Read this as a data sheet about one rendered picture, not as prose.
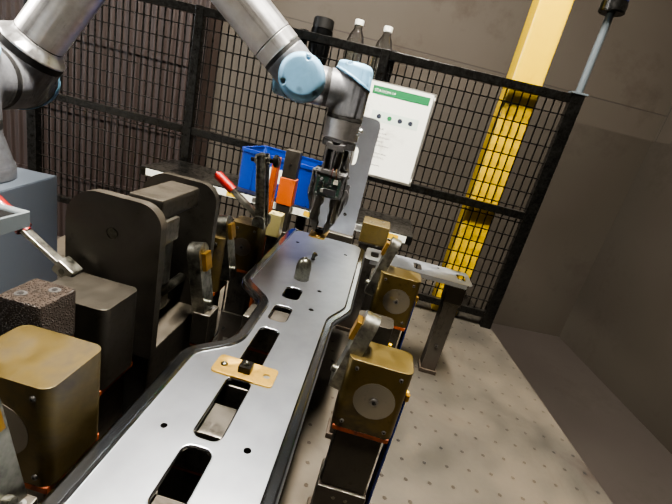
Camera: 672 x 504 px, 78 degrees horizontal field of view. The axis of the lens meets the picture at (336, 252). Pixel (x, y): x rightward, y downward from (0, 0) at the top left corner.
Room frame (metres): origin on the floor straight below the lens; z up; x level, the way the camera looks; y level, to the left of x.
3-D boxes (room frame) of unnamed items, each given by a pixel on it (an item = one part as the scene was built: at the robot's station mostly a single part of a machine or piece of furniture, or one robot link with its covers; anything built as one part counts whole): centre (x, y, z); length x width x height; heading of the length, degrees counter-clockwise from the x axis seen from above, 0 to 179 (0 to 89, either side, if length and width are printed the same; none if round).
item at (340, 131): (0.90, 0.05, 1.30); 0.08 x 0.08 x 0.05
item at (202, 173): (1.37, 0.22, 1.01); 0.90 x 0.22 x 0.03; 86
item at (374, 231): (1.19, -0.10, 0.88); 0.08 x 0.08 x 0.36; 86
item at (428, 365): (1.05, -0.34, 0.84); 0.05 x 0.05 x 0.29; 86
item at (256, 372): (0.46, 0.08, 1.01); 0.08 x 0.04 x 0.01; 86
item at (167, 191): (0.57, 0.28, 0.94); 0.18 x 0.13 x 0.49; 176
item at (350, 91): (0.90, 0.05, 1.38); 0.09 x 0.08 x 0.11; 99
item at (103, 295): (0.44, 0.30, 0.89); 0.12 x 0.07 x 0.38; 86
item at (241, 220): (0.94, 0.23, 0.87); 0.10 x 0.07 x 0.35; 86
